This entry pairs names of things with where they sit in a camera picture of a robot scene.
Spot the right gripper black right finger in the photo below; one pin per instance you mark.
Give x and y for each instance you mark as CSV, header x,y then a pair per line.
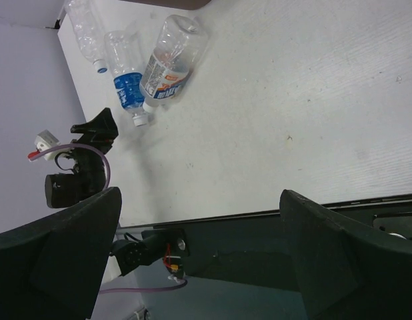
x,y
391,235

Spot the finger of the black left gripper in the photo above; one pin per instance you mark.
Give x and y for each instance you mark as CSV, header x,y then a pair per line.
x,y
101,131

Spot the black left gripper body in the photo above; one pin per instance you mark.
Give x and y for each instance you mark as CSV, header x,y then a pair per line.
x,y
86,178

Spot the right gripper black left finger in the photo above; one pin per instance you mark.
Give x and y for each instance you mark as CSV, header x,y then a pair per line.
x,y
53,267

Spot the clear bottle orange blue label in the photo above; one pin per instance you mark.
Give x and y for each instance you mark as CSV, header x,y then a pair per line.
x,y
179,47

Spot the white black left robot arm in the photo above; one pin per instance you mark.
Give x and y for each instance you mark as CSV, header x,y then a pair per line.
x,y
167,245

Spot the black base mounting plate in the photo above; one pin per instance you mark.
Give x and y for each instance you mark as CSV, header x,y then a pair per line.
x,y
279,249

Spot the clear unlabelled plastic bottle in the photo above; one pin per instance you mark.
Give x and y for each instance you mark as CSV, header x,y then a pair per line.
x,y
88,32

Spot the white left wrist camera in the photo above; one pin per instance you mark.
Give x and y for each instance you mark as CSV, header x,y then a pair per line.
x,y
44,141

